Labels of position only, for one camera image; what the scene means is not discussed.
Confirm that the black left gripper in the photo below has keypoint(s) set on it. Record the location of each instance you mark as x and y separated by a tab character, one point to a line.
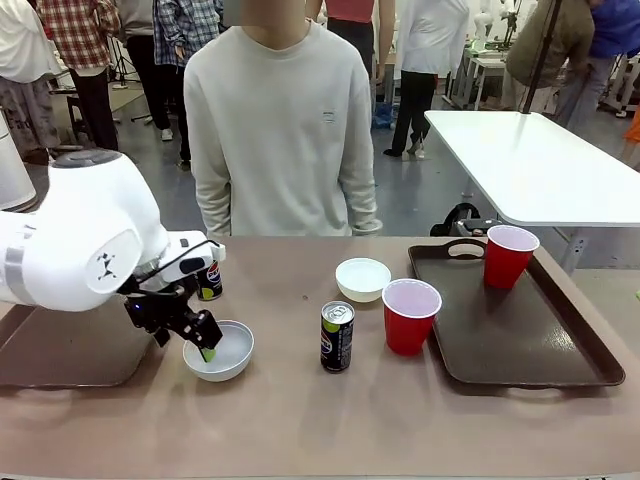
160	310

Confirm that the black Pepsi can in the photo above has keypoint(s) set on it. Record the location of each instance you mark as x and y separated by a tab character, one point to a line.
212	287
337	340

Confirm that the white plastic bowl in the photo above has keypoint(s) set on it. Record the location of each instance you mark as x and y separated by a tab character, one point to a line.
363	282
232	367

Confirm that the red plastic cup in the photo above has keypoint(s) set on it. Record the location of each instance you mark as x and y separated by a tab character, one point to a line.
411	325
507	265

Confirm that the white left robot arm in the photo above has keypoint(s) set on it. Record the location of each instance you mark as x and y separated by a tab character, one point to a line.
75	225

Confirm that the person's right forearm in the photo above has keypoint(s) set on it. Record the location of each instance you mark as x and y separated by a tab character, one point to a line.
215	205

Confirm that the person's left forearm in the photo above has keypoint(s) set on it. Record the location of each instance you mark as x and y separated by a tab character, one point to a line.
362	205

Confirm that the brown plastic tray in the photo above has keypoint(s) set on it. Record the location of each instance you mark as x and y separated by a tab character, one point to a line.
525	340
60	350

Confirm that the person in cream sweatshirt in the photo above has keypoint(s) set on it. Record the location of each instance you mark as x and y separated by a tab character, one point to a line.
280	125

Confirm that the white air purifier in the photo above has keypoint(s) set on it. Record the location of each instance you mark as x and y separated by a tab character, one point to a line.
15	170

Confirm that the bystander in dark trousers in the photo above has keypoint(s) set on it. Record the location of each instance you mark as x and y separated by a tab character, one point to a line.
147	70

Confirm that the blue bag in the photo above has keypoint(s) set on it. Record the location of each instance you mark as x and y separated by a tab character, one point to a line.
386	117

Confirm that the bystander in blue plaid shirt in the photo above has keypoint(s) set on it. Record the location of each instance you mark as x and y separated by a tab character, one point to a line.
187	35

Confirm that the bystander in red plaid shirt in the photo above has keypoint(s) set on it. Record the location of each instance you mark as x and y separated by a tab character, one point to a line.
75	35

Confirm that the bystander in white patterned dress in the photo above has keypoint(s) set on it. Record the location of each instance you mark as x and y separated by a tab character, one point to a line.
20	50

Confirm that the bystander in red top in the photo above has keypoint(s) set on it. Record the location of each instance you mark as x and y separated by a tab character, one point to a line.
350	10

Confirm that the bystander in white shirt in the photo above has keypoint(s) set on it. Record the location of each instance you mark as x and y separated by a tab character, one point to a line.
425	45

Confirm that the white folding table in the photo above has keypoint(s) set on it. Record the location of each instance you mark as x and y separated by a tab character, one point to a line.
540	165

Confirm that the grey background workbench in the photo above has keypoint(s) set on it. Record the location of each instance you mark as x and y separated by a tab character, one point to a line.
487	65

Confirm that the black stand pole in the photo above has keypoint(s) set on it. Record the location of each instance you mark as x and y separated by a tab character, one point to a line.
542	55

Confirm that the bystander in brown jacket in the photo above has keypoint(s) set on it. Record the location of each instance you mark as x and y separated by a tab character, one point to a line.
545	50

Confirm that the bystander in blue top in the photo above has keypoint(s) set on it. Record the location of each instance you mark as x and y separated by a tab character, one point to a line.
612	25

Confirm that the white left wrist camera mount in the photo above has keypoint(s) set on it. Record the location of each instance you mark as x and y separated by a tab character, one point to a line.
192	255

